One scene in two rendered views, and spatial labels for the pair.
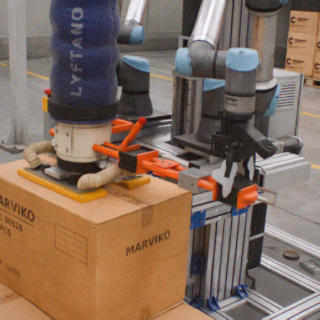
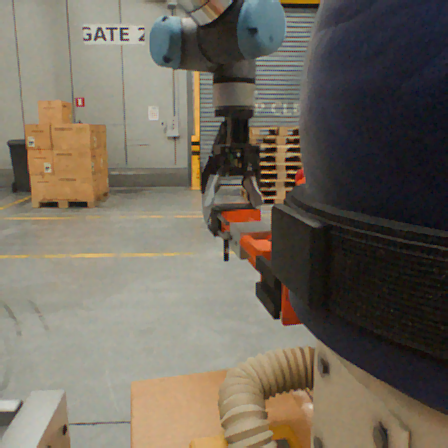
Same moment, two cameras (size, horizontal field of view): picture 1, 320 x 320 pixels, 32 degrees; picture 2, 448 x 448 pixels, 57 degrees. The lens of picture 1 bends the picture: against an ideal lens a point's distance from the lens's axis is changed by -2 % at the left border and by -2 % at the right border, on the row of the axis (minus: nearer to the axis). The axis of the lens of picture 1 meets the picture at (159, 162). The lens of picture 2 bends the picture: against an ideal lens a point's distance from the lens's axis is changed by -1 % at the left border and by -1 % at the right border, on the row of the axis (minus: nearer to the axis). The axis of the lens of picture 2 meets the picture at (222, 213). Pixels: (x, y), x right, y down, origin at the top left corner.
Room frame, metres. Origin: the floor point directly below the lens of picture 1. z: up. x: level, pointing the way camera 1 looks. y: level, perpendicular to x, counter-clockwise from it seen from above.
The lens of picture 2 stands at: (2.00, 0.25, 1.24)
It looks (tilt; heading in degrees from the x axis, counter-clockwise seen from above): 11 degrees down; 216
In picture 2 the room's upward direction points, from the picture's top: straight up
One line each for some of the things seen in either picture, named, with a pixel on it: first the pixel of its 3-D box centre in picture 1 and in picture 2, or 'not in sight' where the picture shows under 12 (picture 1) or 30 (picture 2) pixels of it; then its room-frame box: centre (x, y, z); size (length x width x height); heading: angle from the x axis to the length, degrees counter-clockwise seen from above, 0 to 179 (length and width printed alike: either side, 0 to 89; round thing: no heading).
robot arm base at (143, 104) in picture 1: (135, 100); not in sight; (2.36, 0.12, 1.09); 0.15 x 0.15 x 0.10
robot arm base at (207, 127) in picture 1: (217, 125); not in sight; (1.98, -0.20, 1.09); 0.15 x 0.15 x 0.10
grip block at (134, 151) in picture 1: (138, 159); (305, 281); (1.59, 0.06, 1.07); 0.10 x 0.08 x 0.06; 138
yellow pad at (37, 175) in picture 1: (59, 177); not in sight; (1.69, 0.31, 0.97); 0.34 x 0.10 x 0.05; 48
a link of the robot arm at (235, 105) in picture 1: (238, 104); (235, 98); (1.37, -0.18, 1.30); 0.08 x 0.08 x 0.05
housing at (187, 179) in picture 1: (195, 180); (252, 239); (1.45, -0.10, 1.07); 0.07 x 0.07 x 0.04; 48
